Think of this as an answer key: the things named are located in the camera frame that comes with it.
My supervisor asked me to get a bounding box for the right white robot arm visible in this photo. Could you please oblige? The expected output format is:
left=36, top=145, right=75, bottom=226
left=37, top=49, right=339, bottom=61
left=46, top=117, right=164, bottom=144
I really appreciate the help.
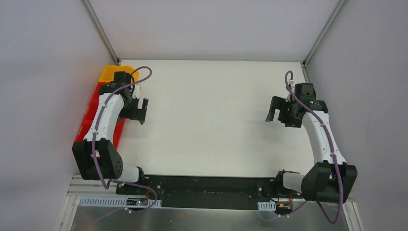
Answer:
left=265, top=81, right=357, bottom=204

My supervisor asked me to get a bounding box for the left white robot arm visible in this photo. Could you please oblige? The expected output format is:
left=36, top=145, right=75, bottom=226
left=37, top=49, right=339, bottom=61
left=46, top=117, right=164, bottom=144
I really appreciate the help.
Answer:
left=72, top=71, right=149, bottom=195

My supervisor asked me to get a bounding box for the red plastic bin far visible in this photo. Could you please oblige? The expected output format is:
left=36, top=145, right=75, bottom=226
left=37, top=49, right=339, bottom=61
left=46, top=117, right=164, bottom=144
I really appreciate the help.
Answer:
left=90, top=82, right=108, bottom=102

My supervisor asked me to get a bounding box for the red plastic bin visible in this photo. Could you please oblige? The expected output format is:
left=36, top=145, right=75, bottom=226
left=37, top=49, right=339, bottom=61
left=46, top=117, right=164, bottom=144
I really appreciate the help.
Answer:
left=75, top=118, right=125, bottom=148
left=82, top=99, right=99, bottom=124
left=90, top=82, right=108, bottom=102

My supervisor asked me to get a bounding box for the red plastic bin middle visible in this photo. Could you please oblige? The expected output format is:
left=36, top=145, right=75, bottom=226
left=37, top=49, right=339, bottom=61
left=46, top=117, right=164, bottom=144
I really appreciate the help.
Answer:
left=82, top=99, right=99, bottom=124

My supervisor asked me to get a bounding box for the yellow plastic bin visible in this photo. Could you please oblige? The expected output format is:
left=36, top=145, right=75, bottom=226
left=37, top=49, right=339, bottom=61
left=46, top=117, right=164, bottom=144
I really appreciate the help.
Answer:
left=98, top=65, right=134, bottom=83

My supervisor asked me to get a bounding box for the red plastic bin near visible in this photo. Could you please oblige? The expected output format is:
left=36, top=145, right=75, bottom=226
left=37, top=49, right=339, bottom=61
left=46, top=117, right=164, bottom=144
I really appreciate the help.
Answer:
left=75, top=118, right=125, bottom=148

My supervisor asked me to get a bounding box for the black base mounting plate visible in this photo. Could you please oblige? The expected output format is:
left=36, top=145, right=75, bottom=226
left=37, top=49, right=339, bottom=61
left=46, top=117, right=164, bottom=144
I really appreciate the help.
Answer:
left=115, top=174, right=305, bottom=211

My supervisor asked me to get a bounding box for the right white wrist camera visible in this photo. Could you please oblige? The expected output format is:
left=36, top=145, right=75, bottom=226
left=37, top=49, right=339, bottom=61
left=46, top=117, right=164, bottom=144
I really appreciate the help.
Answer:
left=287, top=79, right=294, bottom=90

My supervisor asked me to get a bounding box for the aluminium frame rail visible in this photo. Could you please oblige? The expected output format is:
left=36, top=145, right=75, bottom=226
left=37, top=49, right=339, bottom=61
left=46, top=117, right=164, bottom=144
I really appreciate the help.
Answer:
left=67, top=174, right=355, bottom=203

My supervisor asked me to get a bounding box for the right slotted cable duct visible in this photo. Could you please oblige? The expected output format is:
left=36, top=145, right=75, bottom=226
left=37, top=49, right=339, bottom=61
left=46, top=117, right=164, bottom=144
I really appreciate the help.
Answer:
left=257, top=201, right=276, bottom=211

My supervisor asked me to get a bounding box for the slotted cable duct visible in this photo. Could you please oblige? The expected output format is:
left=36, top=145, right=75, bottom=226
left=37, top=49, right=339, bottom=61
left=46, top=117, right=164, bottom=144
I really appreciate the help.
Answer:
left=78, top=196, right=162, bottom=209
left=257, top=201, right=276, bottom=211

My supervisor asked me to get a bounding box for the left slotted cable duct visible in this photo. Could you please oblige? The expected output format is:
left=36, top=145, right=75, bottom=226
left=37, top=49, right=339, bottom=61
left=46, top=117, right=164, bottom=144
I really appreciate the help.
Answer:
left=78, top=196, right=162, bottom=209

